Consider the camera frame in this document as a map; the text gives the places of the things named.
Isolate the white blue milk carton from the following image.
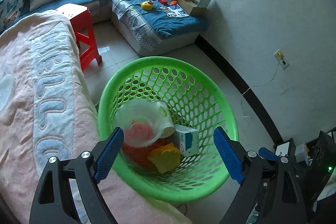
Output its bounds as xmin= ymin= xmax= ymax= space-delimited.
xmin=173 ymin=124 xmax=199 ymax=157

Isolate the yellow paper cup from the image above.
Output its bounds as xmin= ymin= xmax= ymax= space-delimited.
xmin=147 ymin=143 xmax=181 ymax=174

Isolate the clear plastic cup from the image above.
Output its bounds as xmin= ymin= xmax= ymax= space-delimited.
xmin=115 ymin=99 xmax=175 ymax=147

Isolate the red mesh bag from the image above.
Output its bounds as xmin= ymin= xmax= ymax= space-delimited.
xmin=122 ymin=139 xmax=167 ymax=170

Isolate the green plastic basket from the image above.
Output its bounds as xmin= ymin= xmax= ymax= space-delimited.
xmin=98 ymin=57 xmax=239 ymax=203

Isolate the pink blanket table cover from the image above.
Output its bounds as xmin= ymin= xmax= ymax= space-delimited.
xmin=1 ymin=10 xmax=189 ymax=223

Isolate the clear plastic lid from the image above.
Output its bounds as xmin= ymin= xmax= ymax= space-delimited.
xmin=0 ymin=64 xmax=16 ymax=113

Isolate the open cardboard box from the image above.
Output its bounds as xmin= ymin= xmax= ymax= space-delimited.
xmin=178 ymin=0 xmax=212 ymax=16

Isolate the blue sectional sofa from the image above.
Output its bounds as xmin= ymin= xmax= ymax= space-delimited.
xmin=8 ymin=0 xmax=209 ymax=56

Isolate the red small toy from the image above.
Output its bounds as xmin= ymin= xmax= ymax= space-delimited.
xmin=158 ymin=0 xmax=168 ymax=5

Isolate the red plastic stool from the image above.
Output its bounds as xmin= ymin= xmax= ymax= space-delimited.
xmin=56 ymin=3 xmax=102 ymax=70

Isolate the yellow duck toy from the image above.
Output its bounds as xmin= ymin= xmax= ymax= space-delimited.
xmin=140 ymin=1 xmax=154 ymax=11

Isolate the butterfly cushion left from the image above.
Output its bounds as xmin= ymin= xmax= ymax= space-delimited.
xmin=0 ymin=0 xmax=26 ymax=32

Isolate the wall power socket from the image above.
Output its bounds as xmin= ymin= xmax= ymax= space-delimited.
xmin=274 ymin=50 xmax=289 ymax=69

